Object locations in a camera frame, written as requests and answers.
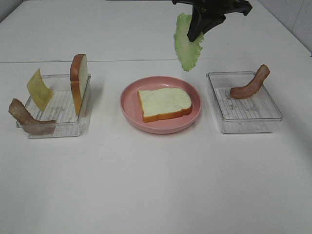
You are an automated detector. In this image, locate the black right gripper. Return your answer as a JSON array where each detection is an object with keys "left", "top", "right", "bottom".
[{"left": 172, "top": 0, "right": 252, "bottom": 41}]

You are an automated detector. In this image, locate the green lettuce leaf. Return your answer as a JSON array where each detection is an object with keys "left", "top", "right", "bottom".
[{"left": 174, "top": 13, "right": 204, "bottom": 72}]

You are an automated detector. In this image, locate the bacon strip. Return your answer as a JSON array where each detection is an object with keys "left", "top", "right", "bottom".
[
  {"left": 230, "top": 64, "right": 270, "bottom": 99},
  {"left": 8, "top": 98, "right": 56, "bottom": 135}
]

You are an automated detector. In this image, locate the bread slice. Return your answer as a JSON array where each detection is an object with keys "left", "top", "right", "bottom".
[
  {"left": 70, "top": 54, "right": 88, "bottom": 116},
  {"left": 137, "top": 88, "right": 193, "bottom": 122}
]

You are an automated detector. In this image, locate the right clear plastic tray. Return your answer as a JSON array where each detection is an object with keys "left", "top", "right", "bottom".
[{"left": 206, "top": 71, "right": 283, "bottom": 134}]

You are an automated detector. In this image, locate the clear plastic tray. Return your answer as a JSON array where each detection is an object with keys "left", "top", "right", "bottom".
[
  {"left": 16, "top": 75, "right": 92, "bottom": 138},
  {"left": 206, "top": 71, "right": 283, "bottom": 134}
]

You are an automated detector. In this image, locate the pink round plate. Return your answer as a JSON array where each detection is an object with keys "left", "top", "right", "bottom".
[{"left": 120, "top": 76, "right": 202, "bottom": 134}]

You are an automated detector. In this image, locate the left clear plastic tray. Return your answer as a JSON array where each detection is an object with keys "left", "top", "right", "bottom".
[{"left": 16, "top": 75, "right": 92, "bottom": 138}]

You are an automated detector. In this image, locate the yellow cheese slice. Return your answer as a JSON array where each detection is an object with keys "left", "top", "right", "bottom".
[{"left": 27, "top": 68, "right": 54, "bottom": 111}]

